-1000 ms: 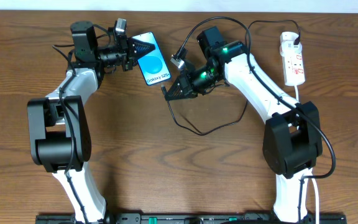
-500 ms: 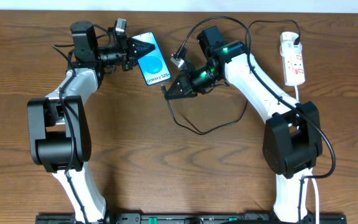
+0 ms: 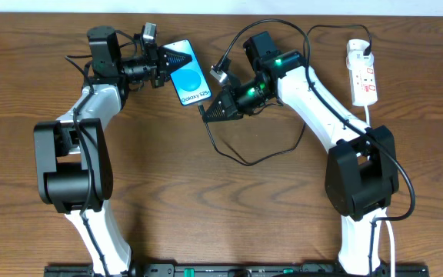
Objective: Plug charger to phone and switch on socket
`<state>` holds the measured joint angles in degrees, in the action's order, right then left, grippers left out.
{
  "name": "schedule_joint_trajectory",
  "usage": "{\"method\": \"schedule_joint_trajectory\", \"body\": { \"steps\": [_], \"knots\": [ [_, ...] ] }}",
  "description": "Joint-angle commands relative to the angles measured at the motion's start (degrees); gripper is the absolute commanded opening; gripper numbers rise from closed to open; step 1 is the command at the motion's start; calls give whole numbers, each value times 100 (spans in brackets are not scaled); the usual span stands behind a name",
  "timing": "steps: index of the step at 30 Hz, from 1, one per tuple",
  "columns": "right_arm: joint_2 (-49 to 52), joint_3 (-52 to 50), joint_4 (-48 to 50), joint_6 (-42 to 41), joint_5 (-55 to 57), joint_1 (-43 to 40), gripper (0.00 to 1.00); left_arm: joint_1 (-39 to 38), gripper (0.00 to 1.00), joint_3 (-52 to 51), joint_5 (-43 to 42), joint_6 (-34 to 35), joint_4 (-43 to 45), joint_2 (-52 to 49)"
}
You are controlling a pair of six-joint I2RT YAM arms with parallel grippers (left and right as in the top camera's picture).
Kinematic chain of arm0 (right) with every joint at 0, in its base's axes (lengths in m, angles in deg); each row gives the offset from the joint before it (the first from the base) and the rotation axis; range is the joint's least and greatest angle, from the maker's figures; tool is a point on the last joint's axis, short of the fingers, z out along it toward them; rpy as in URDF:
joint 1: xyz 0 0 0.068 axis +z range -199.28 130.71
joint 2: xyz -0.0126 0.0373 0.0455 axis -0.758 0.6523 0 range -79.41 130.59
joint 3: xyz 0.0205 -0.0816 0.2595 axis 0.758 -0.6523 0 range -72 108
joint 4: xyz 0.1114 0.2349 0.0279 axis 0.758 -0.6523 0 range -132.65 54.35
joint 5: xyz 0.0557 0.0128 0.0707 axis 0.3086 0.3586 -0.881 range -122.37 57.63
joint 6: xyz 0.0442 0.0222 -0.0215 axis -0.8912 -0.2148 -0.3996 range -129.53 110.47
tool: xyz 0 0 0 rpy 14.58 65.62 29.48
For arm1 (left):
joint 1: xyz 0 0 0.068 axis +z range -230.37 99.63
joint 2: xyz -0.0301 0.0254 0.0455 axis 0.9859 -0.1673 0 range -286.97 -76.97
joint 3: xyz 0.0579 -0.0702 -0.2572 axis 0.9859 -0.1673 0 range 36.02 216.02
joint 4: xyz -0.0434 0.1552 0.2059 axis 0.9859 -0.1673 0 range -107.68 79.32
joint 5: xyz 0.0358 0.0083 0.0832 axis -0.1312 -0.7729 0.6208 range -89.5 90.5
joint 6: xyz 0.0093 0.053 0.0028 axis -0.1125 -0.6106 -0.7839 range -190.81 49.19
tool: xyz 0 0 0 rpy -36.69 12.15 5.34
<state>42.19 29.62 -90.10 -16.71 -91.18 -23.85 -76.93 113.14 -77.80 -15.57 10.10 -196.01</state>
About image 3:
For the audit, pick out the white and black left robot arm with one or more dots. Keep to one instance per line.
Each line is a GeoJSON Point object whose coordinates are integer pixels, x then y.
{"type": "Point", "coordinates": [73, 167]}

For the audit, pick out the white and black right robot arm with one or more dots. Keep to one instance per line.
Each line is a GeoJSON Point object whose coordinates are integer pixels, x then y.
{"type": "Point", "coordinates": [361, 172]}

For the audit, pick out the white power strip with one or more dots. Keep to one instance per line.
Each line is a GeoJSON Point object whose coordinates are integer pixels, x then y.
{"type": "Point", "coordinates": [363, 83]}

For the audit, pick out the blue screen Galaxy smartphone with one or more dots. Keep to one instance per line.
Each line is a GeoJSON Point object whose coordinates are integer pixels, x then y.
{"type": "Point", "coordinates": [189, 81]}

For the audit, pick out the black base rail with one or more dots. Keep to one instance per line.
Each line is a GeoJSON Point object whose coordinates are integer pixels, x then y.
{"type": "Point", "coordinates": [170, 270]}

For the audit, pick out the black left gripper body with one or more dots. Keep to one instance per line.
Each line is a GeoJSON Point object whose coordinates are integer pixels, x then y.
{"type": "Point", "coordinates": [155, 78]}

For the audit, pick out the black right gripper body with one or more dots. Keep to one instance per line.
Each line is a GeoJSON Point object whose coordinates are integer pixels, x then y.
{"type": "Point", "coordinates": [229, 96]}

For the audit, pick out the white USB charger plug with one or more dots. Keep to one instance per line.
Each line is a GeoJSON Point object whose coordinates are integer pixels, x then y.
{"type": "Point", "coordinates": [359, 54]}

